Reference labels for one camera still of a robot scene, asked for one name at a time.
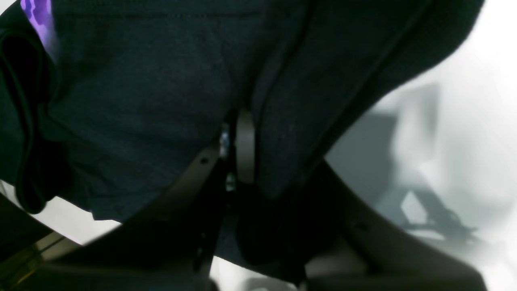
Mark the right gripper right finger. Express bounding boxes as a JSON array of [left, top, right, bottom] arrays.
[[300, 162, 486, 291]]

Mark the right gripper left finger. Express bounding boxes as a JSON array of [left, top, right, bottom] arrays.
[[14, 109, 255, 291]]

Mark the black T-shirt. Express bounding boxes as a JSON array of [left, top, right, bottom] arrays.
[[1, 0, 484, 282]]

